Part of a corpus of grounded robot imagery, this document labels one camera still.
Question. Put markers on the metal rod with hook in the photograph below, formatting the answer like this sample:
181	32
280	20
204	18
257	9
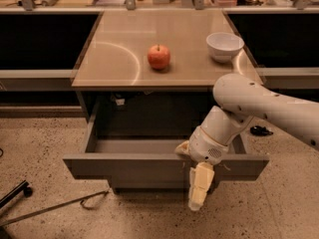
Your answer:
51	208

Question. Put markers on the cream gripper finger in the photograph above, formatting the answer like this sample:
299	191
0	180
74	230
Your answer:
200	179
183	148

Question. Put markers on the grey top drawer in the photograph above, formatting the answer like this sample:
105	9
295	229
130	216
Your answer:
133	147

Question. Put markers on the grey drawer cabinet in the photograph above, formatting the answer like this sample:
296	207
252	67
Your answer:
116	61

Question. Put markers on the black object on floor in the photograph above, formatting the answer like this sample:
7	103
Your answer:
258	130

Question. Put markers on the red apple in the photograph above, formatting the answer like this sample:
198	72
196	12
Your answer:
158	57

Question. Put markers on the black item inside drawer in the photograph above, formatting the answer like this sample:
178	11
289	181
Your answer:
118	101

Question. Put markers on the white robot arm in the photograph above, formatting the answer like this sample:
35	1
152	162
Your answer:
238	101

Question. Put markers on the black caster leg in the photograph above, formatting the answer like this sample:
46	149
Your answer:
22	187

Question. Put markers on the white bowl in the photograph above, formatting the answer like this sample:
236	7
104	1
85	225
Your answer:
223	47

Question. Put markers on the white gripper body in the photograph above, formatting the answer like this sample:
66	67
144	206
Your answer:
206	148

